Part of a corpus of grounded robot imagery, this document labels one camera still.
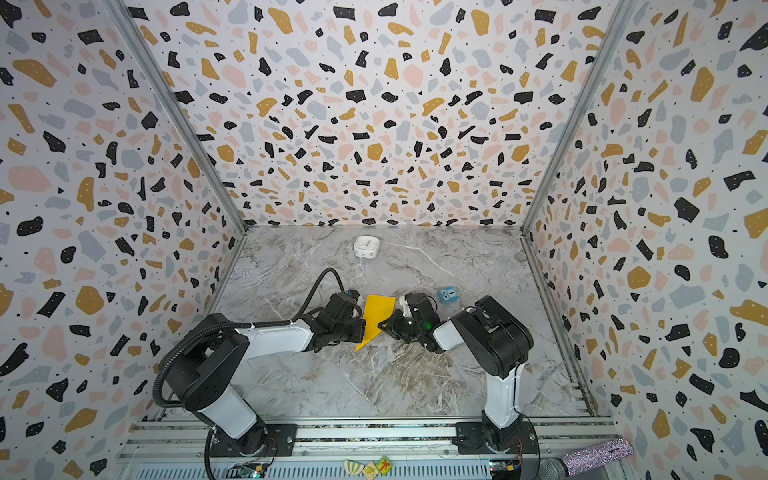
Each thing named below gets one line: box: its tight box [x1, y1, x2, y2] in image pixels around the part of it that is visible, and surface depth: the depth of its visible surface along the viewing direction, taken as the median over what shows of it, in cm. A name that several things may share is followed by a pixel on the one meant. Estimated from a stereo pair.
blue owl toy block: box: [437, 286, 461, 304], surface depth 102 cm
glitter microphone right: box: [540, 438, 634, 480], surface depth 70 cm
